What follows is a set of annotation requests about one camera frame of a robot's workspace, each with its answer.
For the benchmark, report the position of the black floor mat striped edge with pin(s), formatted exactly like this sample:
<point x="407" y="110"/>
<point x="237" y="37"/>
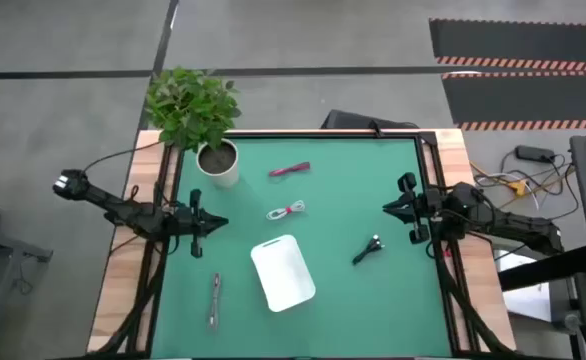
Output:
<point x="528" y="97"/>
<point x="523" y="40"/>

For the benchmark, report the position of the green leafy plant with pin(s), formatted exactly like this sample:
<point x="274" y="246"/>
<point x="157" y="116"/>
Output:
<point x="193" y="105"/>

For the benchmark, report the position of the white plastic tray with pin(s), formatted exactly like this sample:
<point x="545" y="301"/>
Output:
<point x="283" y="275"/>

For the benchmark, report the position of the white plant pot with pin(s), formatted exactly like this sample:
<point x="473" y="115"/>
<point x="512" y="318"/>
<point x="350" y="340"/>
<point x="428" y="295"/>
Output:
<point x="225" y="177"/>

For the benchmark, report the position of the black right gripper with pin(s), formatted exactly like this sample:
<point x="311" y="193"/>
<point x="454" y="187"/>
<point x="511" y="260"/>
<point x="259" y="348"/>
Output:
<point x="425" y="207"/>

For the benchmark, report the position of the green table mat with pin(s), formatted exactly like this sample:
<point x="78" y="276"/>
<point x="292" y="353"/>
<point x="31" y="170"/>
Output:
<point x="323" y="310"/>

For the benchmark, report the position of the black power adapter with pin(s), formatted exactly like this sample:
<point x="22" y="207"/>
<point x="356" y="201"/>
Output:
<point x="535" y="153"/>

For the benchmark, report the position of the black beam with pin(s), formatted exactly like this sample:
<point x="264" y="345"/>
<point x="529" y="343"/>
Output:
<point x="548" y="267"/>

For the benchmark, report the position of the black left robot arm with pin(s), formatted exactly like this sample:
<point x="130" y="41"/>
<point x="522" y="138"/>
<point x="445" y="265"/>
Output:
<point x="123" y="207"/>

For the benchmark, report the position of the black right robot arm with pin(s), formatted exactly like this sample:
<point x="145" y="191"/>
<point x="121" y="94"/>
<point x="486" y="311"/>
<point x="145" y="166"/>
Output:
<point x="513" y="225"/>

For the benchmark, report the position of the black aluminium table frame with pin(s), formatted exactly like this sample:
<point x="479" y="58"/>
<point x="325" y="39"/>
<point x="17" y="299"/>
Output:
<point x="438" y="165"/>

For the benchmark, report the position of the white sheet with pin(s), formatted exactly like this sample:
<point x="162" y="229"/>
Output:
<point x="528" y="295"/>

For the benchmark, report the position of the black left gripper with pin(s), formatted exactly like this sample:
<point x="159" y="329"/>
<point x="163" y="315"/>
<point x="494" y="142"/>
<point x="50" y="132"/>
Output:
<point x="196" y="222"/>

